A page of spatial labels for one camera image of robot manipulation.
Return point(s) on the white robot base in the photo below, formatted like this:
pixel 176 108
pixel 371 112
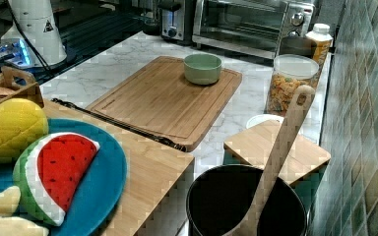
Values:
pixel 35 35

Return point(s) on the wooden drawer cabinet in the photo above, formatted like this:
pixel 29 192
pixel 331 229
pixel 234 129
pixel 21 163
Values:
pixel 153 201

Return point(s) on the wooden cutting board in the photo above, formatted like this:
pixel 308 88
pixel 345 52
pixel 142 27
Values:
pixel 159 100

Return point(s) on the green ceramic bowl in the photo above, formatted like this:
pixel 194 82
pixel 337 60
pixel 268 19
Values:
pixel 202 69

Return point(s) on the white small dish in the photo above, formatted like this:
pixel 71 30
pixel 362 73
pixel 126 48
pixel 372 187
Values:
pixel 258 119

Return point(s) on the black utensil pot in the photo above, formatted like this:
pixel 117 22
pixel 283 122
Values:
pixel 219 198

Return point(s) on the silver toaster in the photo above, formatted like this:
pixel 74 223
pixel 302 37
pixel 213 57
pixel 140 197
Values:
pixel 177 17

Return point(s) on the dark glass cup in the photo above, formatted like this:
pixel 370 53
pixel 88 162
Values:
pixel 151 24

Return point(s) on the clear cereal jar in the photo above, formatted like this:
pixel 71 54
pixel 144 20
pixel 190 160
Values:
pixel 290 72

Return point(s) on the blue round plate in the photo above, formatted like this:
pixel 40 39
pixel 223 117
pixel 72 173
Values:
pixel 100 188

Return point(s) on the wooden spatula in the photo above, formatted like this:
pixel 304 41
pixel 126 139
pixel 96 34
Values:
pixel 292 122

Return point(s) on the silver toaster oven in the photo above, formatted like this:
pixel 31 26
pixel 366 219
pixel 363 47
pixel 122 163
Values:
pixel 254 27

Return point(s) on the plush watermelon slice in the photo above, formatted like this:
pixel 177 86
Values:
pixel 49 172

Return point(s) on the white capped juice bottle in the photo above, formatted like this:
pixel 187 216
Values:
pixel 320 34

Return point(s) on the yellow plush fruit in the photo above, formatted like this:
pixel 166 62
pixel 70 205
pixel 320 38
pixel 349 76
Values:
pixel 22 122

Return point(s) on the pale yellow plush toy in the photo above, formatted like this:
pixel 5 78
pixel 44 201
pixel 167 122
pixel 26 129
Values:
pixel 11 225

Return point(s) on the black drawer handle bar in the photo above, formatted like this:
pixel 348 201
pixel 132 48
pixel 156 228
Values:
pixel 162 140

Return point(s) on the wooden handled tray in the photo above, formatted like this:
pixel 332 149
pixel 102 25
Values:
pixel 15 83

